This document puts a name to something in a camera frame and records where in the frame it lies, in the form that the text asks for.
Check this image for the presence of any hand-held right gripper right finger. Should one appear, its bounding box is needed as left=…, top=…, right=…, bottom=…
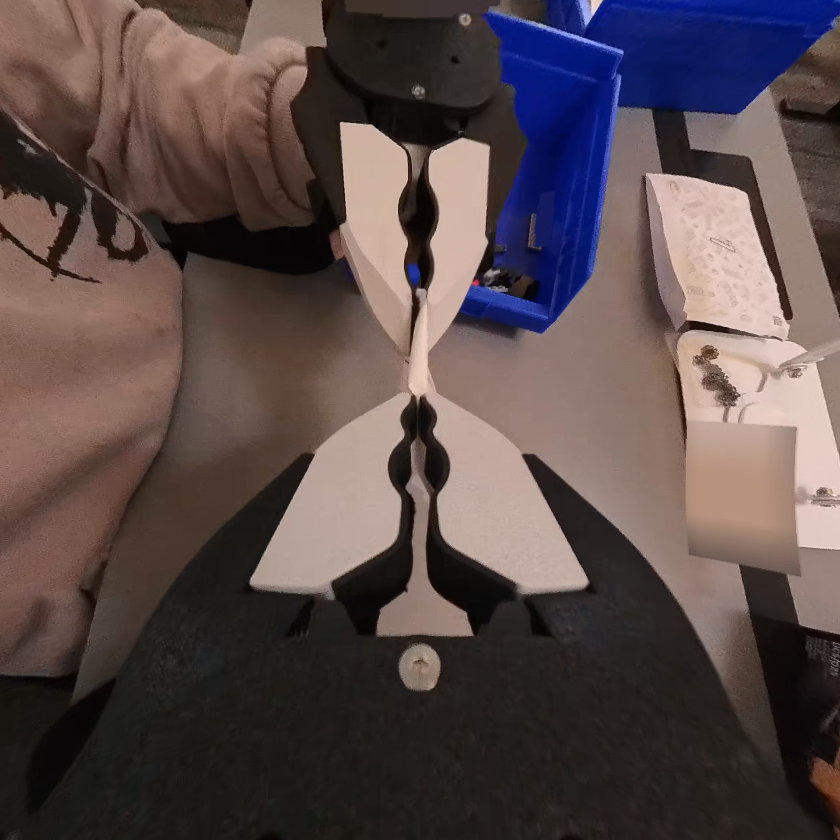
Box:
left=423, top=395, right=589, bottom=634

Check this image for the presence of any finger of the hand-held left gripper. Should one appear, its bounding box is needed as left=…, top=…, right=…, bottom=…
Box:
left=422, top=136, right=493, bottom=347
left=338, top=121, right=422, bottom=357

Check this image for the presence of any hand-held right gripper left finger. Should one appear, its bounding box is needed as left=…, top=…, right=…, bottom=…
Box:
left=249, top=395, right=421, bottom=634

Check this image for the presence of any short blue storage bin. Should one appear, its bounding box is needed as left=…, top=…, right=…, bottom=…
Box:
left=459, top=10, right=624, bottom=334

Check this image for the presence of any small white paper bag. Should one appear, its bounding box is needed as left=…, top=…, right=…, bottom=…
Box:
left=407, top=289, right=437, bottom=398

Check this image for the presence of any white brick-print paper bag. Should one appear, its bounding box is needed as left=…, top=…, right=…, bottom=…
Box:
left=645, top=172, right=791, bottom=339

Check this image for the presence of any long blue storage bin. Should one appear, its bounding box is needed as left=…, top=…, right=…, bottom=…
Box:
left=548, top=0, right=840, bottom=116

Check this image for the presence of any white book stand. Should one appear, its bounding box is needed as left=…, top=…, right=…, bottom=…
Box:
left=666, top=328, right=840, bottom=552

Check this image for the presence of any person's left forearm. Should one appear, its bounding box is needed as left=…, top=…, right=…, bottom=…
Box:
left=79, top=0, right=317, bottom=232

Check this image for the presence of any black desk mat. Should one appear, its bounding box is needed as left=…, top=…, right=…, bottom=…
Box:
left=653, top=108, right=818, bottom=627

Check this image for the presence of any pile of toy bricks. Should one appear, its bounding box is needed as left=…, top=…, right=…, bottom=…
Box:
left=472, top=213, right=546, bottom=299

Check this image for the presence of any black wrist rest pad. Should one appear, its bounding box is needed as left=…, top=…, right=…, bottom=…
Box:
left=161, top=210, right=336, bottom=273

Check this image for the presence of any small clear plastic parts bag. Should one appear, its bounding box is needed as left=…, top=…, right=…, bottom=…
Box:
left=676, top=331, right=749, bottom=421

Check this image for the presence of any person's beige sweatshirt torso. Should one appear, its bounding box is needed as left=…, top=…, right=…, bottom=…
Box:
left=0, top=0, right=185, bottom=677

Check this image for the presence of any toy car set box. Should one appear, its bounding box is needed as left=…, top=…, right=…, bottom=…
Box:
left=751, top=613, right=840, bottom=821

